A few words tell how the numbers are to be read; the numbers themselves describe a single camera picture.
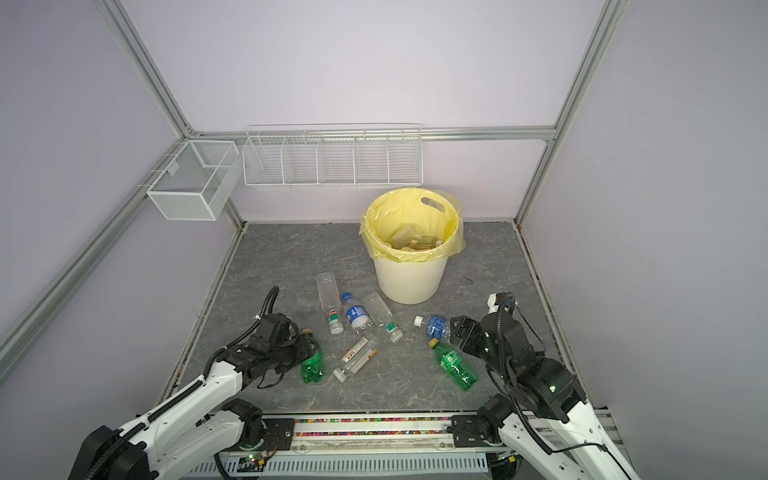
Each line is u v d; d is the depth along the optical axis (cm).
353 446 74
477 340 60
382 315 91
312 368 78
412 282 105
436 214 92
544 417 44
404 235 96
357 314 89
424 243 94
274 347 67
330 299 96
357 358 81
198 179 101
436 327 87
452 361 80
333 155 99
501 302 62
